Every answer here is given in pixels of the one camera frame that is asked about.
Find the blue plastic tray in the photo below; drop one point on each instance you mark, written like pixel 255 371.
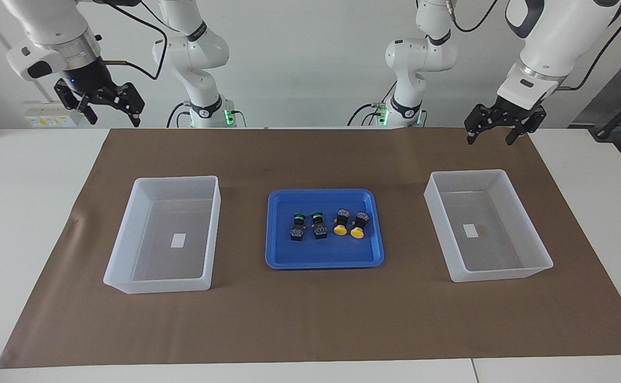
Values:
pixel 321 255

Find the black tripod stand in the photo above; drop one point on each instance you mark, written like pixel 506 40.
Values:
pixel 616 119

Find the yellow push button switch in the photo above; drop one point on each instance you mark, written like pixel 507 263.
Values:
pixel 341 222
pixel 359 226

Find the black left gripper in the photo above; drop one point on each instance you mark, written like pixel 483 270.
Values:
pixel 518 114

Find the white rectangular label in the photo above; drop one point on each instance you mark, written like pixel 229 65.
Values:
pixel 471 230
pixel 179 240

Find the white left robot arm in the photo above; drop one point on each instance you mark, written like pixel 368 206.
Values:
pixel 422 53

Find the translucent white plastic box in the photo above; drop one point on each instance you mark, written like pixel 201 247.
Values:
pixel 124 266
pixel 528 234

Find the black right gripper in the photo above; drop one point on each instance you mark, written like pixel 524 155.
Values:
pixel 89 77

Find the brown paper mat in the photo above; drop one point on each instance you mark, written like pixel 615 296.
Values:
pixel 310 319

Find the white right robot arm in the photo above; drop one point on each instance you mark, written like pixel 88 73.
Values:
pixel 193 48

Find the green push button switch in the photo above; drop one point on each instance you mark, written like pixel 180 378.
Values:
pixel 297 230
pixel 319 229

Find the white wall socket box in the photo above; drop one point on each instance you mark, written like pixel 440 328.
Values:
pixel 49 114

